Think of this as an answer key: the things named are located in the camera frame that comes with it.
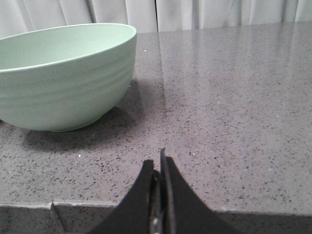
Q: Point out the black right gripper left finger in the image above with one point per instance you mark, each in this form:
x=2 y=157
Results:
x=131 y=216

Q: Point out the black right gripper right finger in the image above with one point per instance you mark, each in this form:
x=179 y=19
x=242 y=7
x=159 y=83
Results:
x=184 y=211

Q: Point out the green ribbed bowl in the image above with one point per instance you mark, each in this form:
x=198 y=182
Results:
x=65 y=78

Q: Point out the white curtain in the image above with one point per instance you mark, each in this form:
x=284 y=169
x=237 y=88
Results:
x=20 y=16

